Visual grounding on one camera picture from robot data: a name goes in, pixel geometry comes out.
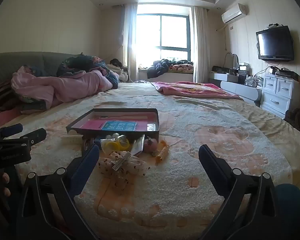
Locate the speckled bow hair clip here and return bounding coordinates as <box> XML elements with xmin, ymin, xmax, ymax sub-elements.
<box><xmin>98</xmin><ymin>151</ymin><xmax>150</xmax><ymax>177</ymax></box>

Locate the striped pillow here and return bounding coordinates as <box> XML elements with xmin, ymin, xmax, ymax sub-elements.
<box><xmin>0</xmin><ymin>80</ymin><xmax>18</xmax><ymax>113</ymax></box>

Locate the dark furry cloth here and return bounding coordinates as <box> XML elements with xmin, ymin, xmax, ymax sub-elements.
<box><xmin>284</xmin><ymin>107</ymin><xmax>300</xmax><ymax>128</ymax></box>

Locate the dark floral quilt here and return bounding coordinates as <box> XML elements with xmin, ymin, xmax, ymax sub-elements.
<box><xmin>56</xmin><ymin>54</ymin><xmax>120</xmax><ymax>90</ymax></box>

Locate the window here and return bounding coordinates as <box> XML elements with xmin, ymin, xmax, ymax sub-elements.
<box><xmin>136</xmin><ymin>14</ymin><xmax>191</xmax><ymax>61</ymax></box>

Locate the white air conditioner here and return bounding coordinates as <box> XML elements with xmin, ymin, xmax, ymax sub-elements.
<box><xmin>221</xmin><ymin>3</ymin><xmax>249</xmax><ymax>24</ymax></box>

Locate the teal cloth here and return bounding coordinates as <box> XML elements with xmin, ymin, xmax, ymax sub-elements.
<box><xmin>275</xmin><ymin>184</ymin><xmax>300</xmax><ymax>221</ymax></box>

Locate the clear yellowish bangle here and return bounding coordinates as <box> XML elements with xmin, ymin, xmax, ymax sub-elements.
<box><xmin>117</xmin><ymin>135</ymin><xmax>130</xmax><ymax>149</ymax></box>

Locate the orange spiral hair tie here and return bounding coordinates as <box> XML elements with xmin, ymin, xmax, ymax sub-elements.
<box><xmin>155</xmin><ymin>140</ymin><xmax>170</xmax><ymax>165</ymax></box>

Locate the black wall television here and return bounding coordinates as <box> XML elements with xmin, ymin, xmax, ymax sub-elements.
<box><xmin>255</xmin><ymin>25</ymin><xmax>294</xmax><ymax>62</ymax></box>

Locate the black set-top box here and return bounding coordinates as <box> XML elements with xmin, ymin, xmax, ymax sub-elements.
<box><xmin>270</xmin><ymin>66</ymin><xmax>298</xmax><ymax>80</ymax></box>

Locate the person's left hand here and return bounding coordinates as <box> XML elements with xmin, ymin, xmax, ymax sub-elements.
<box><xmin>1</xmin><ymin>172</ymin><xmax>12</xmax><ymax>198</ymax></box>

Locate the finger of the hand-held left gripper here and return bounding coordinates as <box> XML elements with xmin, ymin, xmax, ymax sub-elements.
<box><xmin>0</xmin><ymin>123</ymin><xmax>23</xmax><ymax>139</ymax></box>
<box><xmin>5</xmin><ymin>128</ymin><xmax>47</xmax><ymax>146</ymax></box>

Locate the pink printed blanket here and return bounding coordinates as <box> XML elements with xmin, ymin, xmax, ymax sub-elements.
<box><xmin>151</xmin><ymin>81</ymin><xmax>243</xmax><ymax>101</ymax></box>

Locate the grey headboard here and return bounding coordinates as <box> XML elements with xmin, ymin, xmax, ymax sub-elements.
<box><xmin>0</xmin><ymin>52</ymin><xmax>78</xmax><ymax>88</ymax></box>

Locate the blue booklet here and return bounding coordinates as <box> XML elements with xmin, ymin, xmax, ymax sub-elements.
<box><xmin>101</xmin><ymin>120</ymin><xmax>138</xmax><ymax>132</ymax></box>

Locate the orange floral blanket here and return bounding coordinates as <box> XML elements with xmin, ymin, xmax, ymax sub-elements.
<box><xmin>171</xmin><ymin>64</ymin><xmax>194</xmax><ymax>72</ymax></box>

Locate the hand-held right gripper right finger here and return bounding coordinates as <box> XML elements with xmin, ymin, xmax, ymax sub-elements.
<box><xmin>198</xmin><ymin>144</ymin><xmax>282</xmax><ymax>240</ymax></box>

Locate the dark shallow box pink lining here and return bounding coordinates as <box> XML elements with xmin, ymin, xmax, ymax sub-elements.
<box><xmin>66</xmin><ymin>108</ymin><xmax>160</xmax><ymax>140</ymax></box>

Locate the white drawer cabinet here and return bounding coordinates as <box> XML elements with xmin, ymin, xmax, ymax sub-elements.
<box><xmin>261</xmin><ymin>73</ymin><xmax>300</xmax><ymax>119</ymax></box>

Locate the pink quilt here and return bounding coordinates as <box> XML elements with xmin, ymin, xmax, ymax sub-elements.
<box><xmin>11</xmin><ymin>65</ymin><xmax>115</xmax><ymax>108</ymax></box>

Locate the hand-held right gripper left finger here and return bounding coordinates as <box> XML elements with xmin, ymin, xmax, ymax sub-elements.
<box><xmin>16</xmin><ymin>144</ymin><xmax>100</xmax><ymax>240</ymax></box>

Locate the white cloth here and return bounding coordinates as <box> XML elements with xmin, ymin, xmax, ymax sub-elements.
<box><xmin>106</xmin><ymin>64</ymin><xmax>128</xmax><ymax>83</ymax></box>

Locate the cream hair comb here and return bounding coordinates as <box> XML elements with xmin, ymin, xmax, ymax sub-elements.
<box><xmin>62</xmin><ymin>135</ymin><xmax>84</xmax><ymax>145</ymax></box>

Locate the white desk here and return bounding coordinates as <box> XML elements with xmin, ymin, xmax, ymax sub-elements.
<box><xmin>209</xmin><ymin>72</ymin><xmax>263</xmax><ymax>105</ymax></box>

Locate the pink pom-pom hair clip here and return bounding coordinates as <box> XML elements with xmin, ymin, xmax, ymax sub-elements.
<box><xmin>144</xmin><ymin>136</ymin><xmax>160</xmax><ymax>157</ymax></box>

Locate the sheer white curtain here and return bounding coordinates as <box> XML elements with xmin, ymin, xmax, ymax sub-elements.
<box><xmin>119</xmin><ymin>4</ymin><xmax>138</xmax><ymax>82</ymax></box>
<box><xmin>192</xmin><ymin>6</ymin><xmax>208</xmax><ymax>83</ymax></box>

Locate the tangle of cables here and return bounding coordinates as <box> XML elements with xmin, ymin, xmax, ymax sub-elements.
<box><xmin>244</xmin><ymin>75</ymin><xmax>264</xmax><ymax>88</ymax></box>

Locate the silver packet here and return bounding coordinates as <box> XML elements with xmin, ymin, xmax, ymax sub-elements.
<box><xmin>130</xmin><ymin>134</ymin><xmax>146</xmax><ymax>155</ymax></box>

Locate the dark jacket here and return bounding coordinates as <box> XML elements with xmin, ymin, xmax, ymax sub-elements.
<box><xmin>147</xmin><ymin>59</ymin><xmax>176</xmax><ymax>79</ymax></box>

